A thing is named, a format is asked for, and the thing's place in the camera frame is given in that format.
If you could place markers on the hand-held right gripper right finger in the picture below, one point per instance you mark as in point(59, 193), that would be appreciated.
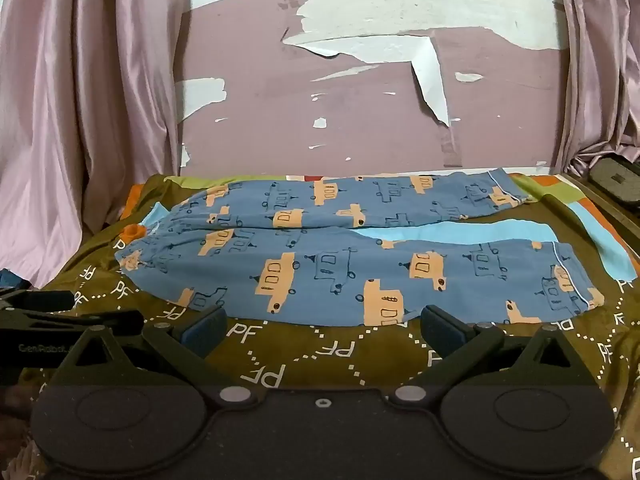
point(441, 331)

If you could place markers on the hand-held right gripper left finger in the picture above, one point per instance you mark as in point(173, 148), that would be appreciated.
point(204, 334)

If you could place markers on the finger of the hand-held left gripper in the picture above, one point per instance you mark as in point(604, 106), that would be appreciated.
point(35, 300)
point(110, 321)

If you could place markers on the blue car-print pants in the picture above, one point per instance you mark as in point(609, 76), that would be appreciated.
point(320, 270)

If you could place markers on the colourful printed bed sheet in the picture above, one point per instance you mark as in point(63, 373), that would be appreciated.
point(280, 355)

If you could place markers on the pink satin curtain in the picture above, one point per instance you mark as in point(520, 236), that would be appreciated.
point(75, 110)
point(600, 60)

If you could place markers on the dark grey case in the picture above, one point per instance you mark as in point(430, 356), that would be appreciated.
point(616, 180)

